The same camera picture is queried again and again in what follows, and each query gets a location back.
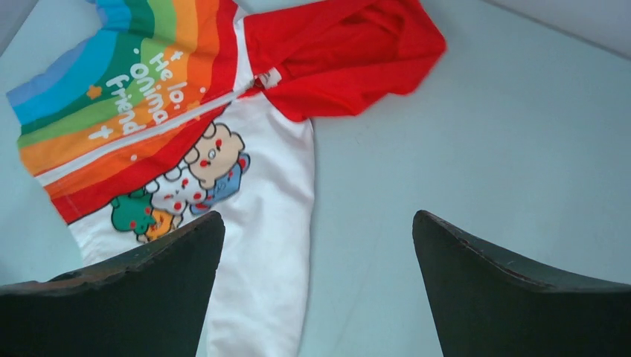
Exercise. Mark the rainbow white red hooded jacket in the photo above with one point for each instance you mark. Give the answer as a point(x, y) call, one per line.
point(174, 109)

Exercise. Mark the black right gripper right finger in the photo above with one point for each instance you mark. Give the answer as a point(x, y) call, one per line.
point(489, 301)

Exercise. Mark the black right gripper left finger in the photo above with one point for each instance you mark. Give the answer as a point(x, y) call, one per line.
point(149, 301)

